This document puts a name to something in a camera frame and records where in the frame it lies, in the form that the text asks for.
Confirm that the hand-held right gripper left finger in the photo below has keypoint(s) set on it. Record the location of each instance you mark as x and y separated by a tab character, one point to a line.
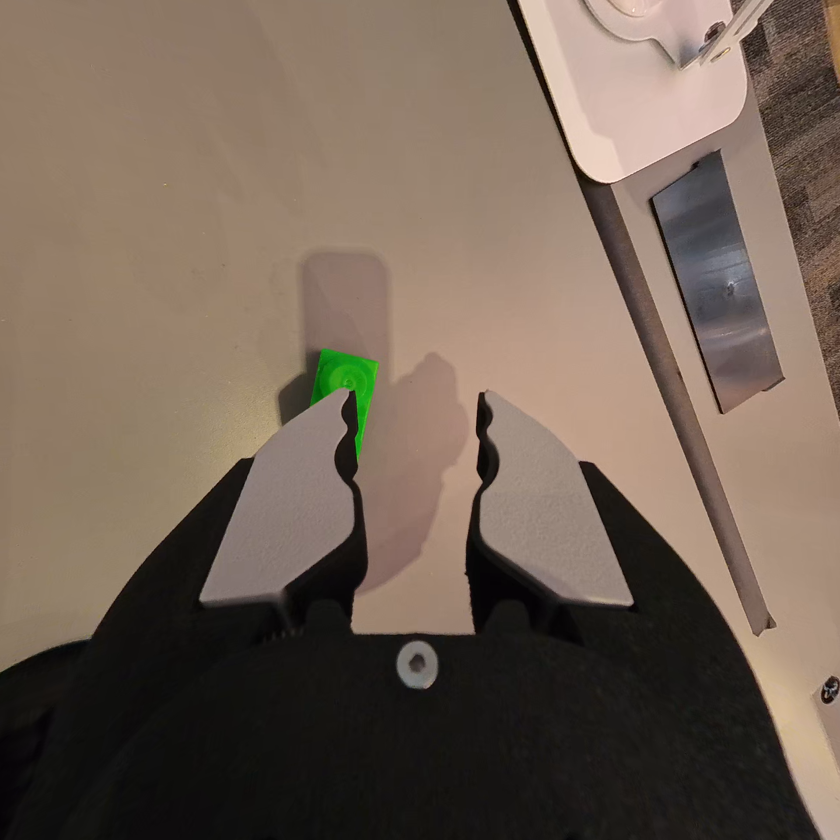
289	518

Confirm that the dark metal desk plate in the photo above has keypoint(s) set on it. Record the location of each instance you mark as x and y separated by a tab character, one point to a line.
718	289

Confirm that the grey desk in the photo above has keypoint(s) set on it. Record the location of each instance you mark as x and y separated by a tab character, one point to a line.
164	197

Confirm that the white stand base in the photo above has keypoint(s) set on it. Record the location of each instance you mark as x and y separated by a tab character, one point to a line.
630	98

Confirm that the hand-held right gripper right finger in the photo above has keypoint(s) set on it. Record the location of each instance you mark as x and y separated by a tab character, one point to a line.
544	518

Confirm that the green two-stud toy block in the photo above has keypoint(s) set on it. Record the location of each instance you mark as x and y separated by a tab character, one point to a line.
338	374

